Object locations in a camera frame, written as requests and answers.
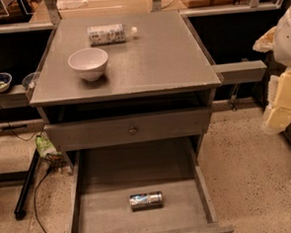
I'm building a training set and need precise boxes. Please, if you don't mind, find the white ceramic bowl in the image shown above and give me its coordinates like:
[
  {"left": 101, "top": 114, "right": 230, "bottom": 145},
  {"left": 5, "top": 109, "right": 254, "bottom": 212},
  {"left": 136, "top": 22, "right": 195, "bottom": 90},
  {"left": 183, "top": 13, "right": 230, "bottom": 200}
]
[{"left": 68, "top": 47, "right": 109, "bottom": 81}]

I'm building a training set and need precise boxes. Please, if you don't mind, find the green snack bag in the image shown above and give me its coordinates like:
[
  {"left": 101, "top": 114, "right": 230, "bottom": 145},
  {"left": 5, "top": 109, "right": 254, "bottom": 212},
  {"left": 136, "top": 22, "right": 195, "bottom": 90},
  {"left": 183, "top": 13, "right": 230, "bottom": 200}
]
[{"left": 36, "top": 135, "right": 63, "bottom": 160}]

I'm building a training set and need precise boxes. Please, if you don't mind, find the black floor cable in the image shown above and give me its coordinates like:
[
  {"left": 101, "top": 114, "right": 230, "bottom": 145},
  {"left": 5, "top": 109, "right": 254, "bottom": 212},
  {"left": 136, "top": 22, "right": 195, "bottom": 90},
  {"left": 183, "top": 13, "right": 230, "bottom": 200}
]
[{"left": 30, "top": 165, "right": 58, "bottom": 233}]

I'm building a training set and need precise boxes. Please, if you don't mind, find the silver blue redbull can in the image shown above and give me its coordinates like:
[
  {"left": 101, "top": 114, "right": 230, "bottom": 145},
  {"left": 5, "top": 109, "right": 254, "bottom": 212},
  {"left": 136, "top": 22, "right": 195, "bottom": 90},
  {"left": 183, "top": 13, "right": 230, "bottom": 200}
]
[{"left": 129, "top": 191, "right": 164, "bottom": 211}]

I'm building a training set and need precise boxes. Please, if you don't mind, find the round brass drawer knob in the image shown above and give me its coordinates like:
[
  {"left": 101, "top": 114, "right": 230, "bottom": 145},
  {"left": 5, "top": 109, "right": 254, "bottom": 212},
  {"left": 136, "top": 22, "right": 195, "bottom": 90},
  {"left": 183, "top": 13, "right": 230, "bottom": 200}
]
[{"left": 128, "top": 126, "right": 137, "bottom": 135}]

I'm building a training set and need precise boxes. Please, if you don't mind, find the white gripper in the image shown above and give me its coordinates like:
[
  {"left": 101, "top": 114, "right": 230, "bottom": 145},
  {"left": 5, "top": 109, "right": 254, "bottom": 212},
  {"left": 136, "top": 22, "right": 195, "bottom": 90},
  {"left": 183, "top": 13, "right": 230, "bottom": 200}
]
[{"left": 253, "top": 6, "right": 291, "bottom": 134}]

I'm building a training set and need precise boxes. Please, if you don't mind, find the grey background shelf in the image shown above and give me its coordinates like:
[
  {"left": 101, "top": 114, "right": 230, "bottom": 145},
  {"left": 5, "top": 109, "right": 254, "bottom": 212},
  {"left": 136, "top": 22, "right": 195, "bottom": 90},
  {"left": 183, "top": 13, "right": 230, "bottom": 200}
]
[{"left": 0, "top": 85, "right": 29, "bottom": 110}]

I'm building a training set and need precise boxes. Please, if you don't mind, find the black metal floor bar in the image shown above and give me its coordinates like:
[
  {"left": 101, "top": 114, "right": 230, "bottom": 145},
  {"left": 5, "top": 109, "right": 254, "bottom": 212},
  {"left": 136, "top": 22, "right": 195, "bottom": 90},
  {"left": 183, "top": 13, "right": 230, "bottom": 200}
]
[{"left": 14, "top": 150, "right": 39, "bottom": 220}]

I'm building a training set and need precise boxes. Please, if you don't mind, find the closed grey top drawer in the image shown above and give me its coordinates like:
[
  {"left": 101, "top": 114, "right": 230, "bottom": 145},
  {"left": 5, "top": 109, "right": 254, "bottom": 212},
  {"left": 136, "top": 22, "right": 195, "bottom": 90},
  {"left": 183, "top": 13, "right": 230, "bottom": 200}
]
[{"left": 44, "top": 107, "right": 211, "bottom": 151}]

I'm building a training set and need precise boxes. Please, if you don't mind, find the small clear glass bowl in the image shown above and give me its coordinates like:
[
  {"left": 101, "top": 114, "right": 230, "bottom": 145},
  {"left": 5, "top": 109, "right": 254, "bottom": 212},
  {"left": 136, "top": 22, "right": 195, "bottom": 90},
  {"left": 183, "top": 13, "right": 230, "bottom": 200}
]
[{"left": 22, "top": 72, "right": 40, "bottom": 90}]

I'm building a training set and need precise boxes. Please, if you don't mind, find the clear plastic water bottle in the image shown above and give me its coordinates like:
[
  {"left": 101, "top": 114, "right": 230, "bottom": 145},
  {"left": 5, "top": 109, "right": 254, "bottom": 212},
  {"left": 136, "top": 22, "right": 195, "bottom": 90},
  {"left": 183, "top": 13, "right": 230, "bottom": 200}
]
[{"left": 87, "top": 23, "right": 137, "bottom": 45}]

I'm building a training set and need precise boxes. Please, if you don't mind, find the open grey middle drawer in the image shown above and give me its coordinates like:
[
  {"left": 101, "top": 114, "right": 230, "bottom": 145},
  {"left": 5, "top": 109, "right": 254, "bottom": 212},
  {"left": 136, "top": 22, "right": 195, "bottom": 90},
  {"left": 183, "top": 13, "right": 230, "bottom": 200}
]
[{"left": 68, "top": 138, "right": 234, "bottom": 233}]

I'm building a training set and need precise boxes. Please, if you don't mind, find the grey wooden drawer cabinet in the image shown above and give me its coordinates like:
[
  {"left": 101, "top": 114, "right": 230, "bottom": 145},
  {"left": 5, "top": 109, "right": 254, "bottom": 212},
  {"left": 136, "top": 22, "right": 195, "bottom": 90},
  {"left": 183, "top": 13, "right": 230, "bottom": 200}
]
[{"left": 20, "top": 7, "right": 230, "bottom": 178}]

